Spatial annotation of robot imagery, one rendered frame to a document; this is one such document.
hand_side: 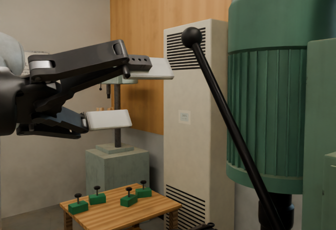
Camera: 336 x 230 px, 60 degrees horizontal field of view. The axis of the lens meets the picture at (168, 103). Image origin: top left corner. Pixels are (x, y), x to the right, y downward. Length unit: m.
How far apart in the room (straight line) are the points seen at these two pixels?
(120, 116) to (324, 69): 0.30
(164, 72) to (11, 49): 0.57
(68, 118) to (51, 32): 3.10
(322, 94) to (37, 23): 3.24
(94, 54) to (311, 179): 0.32
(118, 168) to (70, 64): 2.48
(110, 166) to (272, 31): 2.38
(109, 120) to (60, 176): 3.19
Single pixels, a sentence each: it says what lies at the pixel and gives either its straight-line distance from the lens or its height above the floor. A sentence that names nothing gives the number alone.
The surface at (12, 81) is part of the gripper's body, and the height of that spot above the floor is 1.36.
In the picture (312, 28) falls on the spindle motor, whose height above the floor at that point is 1.44.
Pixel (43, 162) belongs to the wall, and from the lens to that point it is 3.53.
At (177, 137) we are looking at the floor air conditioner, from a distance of 2.27.
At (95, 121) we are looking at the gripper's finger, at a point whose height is 1.31.
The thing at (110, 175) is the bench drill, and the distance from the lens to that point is 2.74.
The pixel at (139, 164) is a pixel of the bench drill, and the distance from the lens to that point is 2.87.
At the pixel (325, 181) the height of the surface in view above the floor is 1.28.
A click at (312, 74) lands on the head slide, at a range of 0.43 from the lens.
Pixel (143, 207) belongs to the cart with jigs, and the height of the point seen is 0.53.
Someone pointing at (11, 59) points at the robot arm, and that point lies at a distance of 0.87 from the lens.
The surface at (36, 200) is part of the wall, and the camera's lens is 3.63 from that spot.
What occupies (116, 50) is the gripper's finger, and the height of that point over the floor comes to 1.40.
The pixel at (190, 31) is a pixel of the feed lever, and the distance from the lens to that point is 0.47.
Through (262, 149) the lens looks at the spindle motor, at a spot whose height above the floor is 1.26.
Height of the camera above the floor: 1.36
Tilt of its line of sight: 4 degrees down
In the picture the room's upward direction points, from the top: straight up
